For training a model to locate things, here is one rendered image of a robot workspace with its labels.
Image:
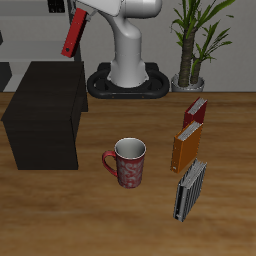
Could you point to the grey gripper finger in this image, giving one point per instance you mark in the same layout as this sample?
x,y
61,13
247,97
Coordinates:
x,y
71,8
90,15

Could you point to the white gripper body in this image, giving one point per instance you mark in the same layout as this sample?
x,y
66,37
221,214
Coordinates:
x,y
104,5

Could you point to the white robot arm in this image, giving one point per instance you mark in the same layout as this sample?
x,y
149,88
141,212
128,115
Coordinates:
x,y
128,50

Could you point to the orange book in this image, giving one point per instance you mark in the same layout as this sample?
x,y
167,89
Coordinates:
x,y
186,151

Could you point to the grey striped book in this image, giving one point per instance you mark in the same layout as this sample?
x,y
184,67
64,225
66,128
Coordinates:
x,y
190,191

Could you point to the green pot plant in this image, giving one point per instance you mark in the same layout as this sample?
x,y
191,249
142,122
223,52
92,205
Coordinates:
x,y
186,50

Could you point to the dark wooden cabinet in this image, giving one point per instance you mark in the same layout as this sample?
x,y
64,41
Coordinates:
x,y
43,110

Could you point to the red patterned mug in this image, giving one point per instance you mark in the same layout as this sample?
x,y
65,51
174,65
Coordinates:
x,y
130,166

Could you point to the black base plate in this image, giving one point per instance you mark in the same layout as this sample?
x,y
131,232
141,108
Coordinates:
x,y
95,87

